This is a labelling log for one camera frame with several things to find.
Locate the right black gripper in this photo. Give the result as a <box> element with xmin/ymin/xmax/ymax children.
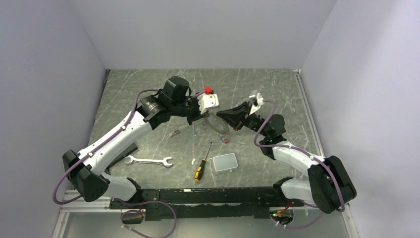
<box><xmin>217</xmin><ymin>101</ymin><xmax>270</xmax><ymax>138</ymax></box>

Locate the small detached silver key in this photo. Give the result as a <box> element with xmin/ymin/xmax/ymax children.
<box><xmin>169</xmin><ymin>130</ymin><xmax>180</xmax><ymax>138</ymax></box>

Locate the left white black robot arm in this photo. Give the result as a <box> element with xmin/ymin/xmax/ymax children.
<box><xmin>62</xmin><ymin>76</ymin><xmax>219</xmax><ymax>208</ymax></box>

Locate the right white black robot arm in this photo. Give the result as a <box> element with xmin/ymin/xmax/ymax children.
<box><xmin>216</xmin><ymin>102</ymin><xmax>357</xmax><ymax>214</ymax></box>

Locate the grey rectangular tin box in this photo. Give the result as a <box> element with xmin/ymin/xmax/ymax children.
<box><xmin>212</xmin><ymin>153</ymin><xmax>238</xmax><ymax>172</ymax></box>

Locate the silver open-end wrench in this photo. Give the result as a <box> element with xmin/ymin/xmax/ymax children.
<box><xmin>124</xmin><ymin>155</ymin><xmax>173</xmax><ymax>168</ymax></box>

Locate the yellow black screwdriver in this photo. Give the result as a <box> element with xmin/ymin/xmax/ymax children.
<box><xmin>194</xmin><ymin>142</ymin><xmax>212</xmax><ymax>181</ymax></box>

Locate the black square plate rear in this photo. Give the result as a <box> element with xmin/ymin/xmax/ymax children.
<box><xmin>107</xmin><ymin>143</ymin><xmax>138</xmax><ymax>170</ymax></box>

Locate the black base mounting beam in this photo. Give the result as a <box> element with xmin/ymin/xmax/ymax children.
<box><xmin>109</xmin><ymin>186</ymin><xmax>303</xmax><ymax>221</ymax></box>

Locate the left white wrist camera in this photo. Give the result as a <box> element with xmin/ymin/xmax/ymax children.
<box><xmin>198</xmin><ymin>87</ymin><xmax>219</xmax><ymax>115</ymax></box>

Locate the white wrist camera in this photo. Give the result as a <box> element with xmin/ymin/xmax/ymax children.
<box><xmin>249</xmin><ymin>90</ymin><xmax>264</xmax><ymax>115</ymax></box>
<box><xmin>198</xmin><ymin>87</ymin><xmax>219</xmax><ymax>115</ymax></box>

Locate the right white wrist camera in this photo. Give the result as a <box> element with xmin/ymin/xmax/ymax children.
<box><xmin>249</xmin><ymin>90</ymin><xmax>264</xmax><ymax>115</ymax></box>

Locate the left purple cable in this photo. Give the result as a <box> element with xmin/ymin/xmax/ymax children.
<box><xmin>52</xmin><ymin>88</ymin><xmax>206</xmax><ymax>238</ymax></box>

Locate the aluminium extrusion rail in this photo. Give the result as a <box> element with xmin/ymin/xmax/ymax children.
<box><xmin>60</xmin><ymin>196</ymin><xmax>111</xmax><ymax>213</ymax></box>

